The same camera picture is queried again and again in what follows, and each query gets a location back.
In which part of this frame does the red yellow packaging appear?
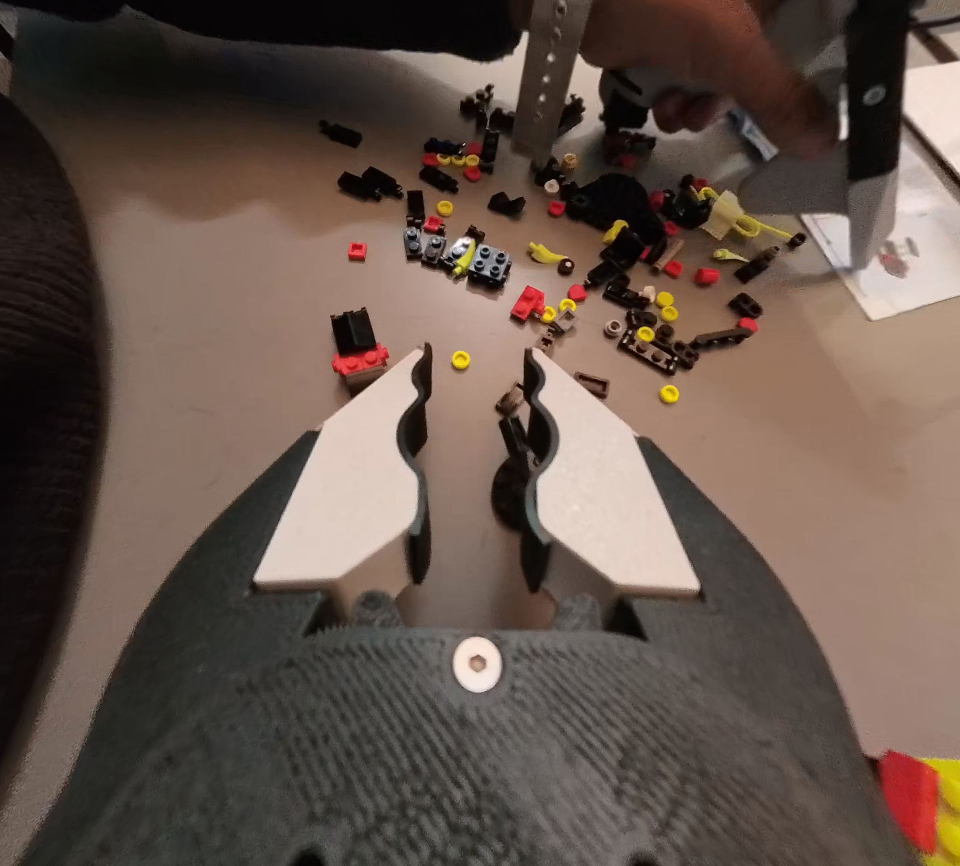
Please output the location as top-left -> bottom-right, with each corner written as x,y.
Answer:
876,749 -> 960,866

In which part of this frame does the pile of lego pieces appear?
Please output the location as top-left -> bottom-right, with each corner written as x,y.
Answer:
318,82 -> 807,462

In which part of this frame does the lego instruction booklet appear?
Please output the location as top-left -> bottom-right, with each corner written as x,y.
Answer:
798,59 -> 960,323

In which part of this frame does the small black red lego assembly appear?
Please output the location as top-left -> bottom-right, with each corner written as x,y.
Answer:
330,307 -> 392,395

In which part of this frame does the yellow lego string with wrapper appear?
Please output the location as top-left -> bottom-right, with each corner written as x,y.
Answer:
701,189 -> 795,242

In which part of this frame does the black round lego plate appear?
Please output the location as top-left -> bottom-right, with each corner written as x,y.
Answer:
490,457 -> 541,531

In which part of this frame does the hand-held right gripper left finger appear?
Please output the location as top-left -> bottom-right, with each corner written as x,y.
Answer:
253,343 -> 435,616

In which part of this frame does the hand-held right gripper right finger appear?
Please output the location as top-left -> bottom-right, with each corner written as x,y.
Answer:
520,347 -> 702,612

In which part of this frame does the silver mesh wristwatch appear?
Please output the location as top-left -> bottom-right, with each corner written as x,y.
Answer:
512,0 -> 618,158

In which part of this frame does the person's black knit sweater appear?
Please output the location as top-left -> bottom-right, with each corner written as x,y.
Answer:
0,93 -> 110,777

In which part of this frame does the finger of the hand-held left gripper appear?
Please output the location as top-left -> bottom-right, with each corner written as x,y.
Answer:
737,147 -> 852,218
847,170 -> 901,272

